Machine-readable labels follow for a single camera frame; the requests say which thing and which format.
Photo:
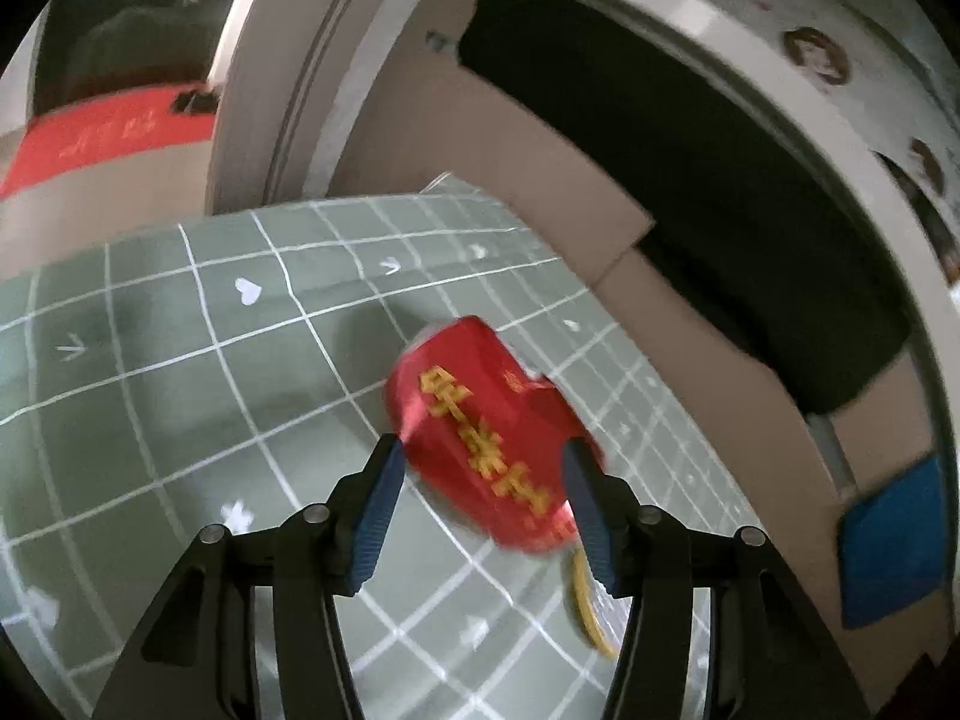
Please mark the red doormat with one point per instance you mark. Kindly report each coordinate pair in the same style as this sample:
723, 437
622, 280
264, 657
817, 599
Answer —
90, 135

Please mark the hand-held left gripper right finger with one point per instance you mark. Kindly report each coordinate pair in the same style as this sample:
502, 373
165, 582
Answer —
589, 521

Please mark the black cloth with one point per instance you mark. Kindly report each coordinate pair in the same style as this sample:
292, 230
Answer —
712, 202

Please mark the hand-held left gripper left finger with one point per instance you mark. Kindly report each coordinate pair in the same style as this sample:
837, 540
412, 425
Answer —
379, 514

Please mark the red gold-printed ornament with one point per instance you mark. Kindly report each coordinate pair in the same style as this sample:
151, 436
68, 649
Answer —
480, 420

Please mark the green grid cutting mat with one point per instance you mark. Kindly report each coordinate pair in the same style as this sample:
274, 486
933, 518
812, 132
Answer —
150, 390

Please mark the cardboard box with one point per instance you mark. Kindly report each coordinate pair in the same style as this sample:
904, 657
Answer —
525, 165

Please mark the grey door frame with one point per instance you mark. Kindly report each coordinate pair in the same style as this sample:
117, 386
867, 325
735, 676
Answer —
255, 90

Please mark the blue cloth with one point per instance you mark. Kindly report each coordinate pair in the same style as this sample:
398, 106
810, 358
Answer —
892, 540

